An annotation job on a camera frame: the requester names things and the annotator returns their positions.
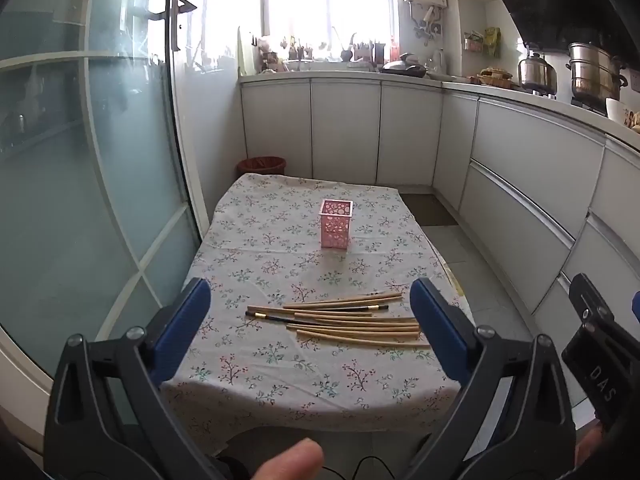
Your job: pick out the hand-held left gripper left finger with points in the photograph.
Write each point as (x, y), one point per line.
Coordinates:
(185, 325)

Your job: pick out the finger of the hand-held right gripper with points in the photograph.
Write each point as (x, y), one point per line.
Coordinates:
(600, 370)
(636, 307)

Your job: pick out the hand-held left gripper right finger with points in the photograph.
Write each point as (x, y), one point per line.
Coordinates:
(440, 330)

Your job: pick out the bunch of wooden chopsticks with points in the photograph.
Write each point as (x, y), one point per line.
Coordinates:
(360, 334)

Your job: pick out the black chopstick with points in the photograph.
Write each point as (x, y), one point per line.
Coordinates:
(360, 306)
(272, 316)

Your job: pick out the pink perforated utensil holder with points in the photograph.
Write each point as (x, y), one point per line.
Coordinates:
(336, 227)

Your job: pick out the person's left hand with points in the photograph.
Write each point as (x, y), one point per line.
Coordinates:
(290, 462)

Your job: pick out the floral tablecloth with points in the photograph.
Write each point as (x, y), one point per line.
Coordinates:
(280, 270)

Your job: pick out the red trash bin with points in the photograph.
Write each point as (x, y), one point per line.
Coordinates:
(261, 165)

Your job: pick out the frosted glass sliding door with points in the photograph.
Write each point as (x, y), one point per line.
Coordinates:
(75, 185)

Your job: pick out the white bowl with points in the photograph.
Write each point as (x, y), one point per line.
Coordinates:
(620, 112)

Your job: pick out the large steel steamer pot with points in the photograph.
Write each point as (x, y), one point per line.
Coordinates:
(595, 75)

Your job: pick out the steel pot with lid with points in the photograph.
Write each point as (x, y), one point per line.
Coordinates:
(537, 74)

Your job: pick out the basket of food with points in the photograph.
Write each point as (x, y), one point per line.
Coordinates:
(494, 77)

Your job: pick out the dark wok with lid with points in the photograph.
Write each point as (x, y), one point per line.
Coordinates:
(402, 66)

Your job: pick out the white kettle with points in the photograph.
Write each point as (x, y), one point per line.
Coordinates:
(439, 62)

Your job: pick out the white countertop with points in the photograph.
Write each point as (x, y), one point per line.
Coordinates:
(350, 74)

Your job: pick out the white cutting board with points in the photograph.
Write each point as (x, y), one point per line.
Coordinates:
(245, 52)

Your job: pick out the row of windowsill bottles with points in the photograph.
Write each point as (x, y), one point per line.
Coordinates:
(300, 52)

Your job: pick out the black range hood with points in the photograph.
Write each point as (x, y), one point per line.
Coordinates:
(575, 5)

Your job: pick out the kitchen window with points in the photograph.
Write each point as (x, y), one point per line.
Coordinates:
(300, 5)

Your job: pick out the wall rack with packets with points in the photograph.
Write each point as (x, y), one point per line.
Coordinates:
(487, 42)

